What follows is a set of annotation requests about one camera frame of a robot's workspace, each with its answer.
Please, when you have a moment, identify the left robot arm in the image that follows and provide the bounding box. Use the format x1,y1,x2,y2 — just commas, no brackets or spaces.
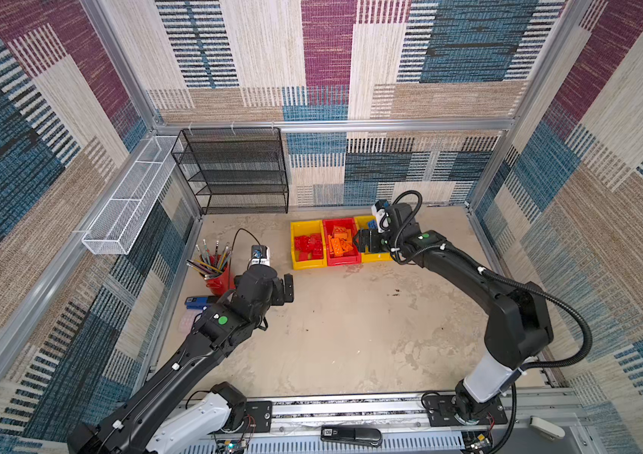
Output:
67,264,295,453

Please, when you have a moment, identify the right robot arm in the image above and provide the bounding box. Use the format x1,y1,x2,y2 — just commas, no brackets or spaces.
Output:
355,197,594,425

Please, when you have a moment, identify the right yellow plastic bin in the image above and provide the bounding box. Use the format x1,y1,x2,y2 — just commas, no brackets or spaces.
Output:
353,216,392,263

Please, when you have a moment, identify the yellow plastic bin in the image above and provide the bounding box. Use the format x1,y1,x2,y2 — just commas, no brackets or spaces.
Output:
353,216,392,263
290,219,328,271

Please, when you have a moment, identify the red plastic bin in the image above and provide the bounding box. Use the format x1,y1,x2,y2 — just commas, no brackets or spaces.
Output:
322,218,361,267

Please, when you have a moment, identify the red metal pencil cup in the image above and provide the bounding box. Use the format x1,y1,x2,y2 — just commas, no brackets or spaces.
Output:
186,239,234,297

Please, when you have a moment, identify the left yellow plastic bin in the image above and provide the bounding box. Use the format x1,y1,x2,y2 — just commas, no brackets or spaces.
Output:
290,219,328,271

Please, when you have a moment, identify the blue stapler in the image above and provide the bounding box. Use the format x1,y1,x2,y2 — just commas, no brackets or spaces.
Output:
185,295,219,310

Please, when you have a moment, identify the pink calculator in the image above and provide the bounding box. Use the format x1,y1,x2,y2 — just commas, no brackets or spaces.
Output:
179,309,198,336

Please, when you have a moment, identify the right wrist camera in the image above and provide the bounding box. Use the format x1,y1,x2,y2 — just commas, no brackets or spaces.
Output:
372,200,391,234

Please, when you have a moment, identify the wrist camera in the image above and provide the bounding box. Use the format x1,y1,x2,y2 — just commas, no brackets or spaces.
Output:
248,244,270,269
372,200,391,234

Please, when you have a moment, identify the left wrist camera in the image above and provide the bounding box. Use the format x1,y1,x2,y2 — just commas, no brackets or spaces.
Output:
248,244,270,269

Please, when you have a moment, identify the black wire mesh shelf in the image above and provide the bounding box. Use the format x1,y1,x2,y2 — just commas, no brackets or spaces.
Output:
172,128,289,216

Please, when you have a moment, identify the black remote on rail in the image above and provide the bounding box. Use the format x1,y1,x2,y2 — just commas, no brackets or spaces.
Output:
321,426,383,448

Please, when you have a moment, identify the white wire wall basket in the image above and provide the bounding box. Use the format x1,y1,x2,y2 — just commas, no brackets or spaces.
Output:
82,136,175,255

